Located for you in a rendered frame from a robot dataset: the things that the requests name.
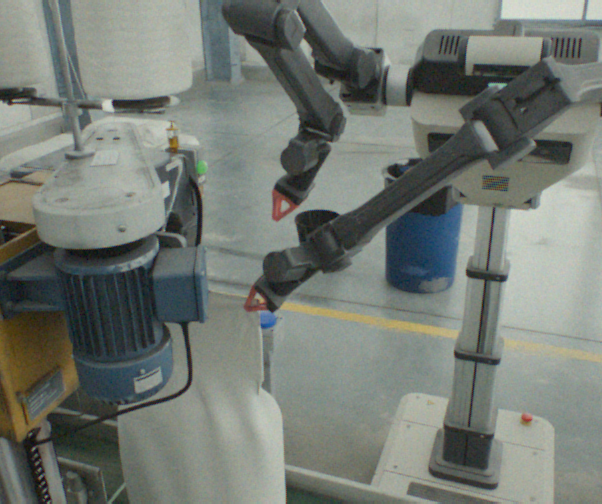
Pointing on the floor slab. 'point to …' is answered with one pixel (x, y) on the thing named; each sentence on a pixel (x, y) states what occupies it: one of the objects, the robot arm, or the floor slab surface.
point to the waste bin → (422, 238)
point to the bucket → (306, 220)
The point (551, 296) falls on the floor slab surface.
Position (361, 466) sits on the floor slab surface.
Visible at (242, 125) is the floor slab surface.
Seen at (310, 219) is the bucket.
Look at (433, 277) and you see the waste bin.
